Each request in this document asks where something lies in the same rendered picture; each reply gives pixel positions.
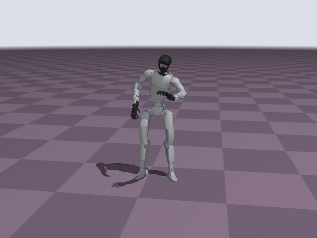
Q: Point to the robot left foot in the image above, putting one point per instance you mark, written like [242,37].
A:
[172,176]

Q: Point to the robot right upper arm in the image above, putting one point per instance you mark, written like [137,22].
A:
[143,78]

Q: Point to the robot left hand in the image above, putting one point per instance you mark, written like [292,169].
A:
[169,96]

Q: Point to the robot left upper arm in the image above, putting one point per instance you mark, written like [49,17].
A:
[176,83]

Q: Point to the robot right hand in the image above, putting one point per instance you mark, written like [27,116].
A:
[134,110]

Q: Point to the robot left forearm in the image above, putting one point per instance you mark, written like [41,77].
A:
[180,95]

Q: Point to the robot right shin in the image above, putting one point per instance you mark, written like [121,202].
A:
[143,155]

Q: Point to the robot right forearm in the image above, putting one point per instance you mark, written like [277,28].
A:
[136,93]

